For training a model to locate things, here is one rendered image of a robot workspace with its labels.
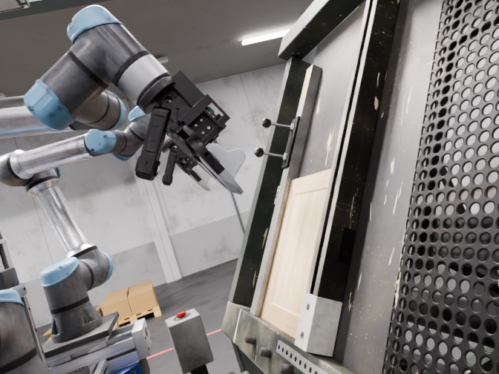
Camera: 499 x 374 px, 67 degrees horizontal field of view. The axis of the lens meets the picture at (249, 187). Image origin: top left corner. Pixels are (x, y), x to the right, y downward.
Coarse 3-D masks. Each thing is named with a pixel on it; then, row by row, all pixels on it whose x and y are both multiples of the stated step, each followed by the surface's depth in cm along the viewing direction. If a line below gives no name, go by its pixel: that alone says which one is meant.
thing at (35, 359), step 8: (32, 352) 74; (16, 360) 70; (24, 360) 71; (32, 360) 73; (40, 360) 76; (0, 368) 68; (8, 368) 69; (16, 368) 70; (24, 368) 71; (32, 368) 72; (40, 368) 74
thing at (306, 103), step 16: (304, 80) 148; (304, 96) 143; (304, 112) 142; (304, 128) 141; (288, 176) 137; (288, 192) 136; (272, 224) 136; (272, 240) 132; (272, 256) 131; (256, 288) 132; (256, 304) 128
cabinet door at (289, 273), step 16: (320, 176) 116; (304, 192) 124; (320, 192) 114; (288, 208) 132; (304, 208) 121; (320, 208) 111; (288, 224) 128; (304, 224) 117; (288, 240) 125; (304, 240) 114; (288, 256) 121; (304, 256) 111; (272, 272) 129; (288, 272) 118; (304, 272) 108; (272, 288) 125; (288, 288) 115; (304, 288) 106; (272, 304) 122; (288, 304) 112; (272, 320) 118; (288, 320) 108
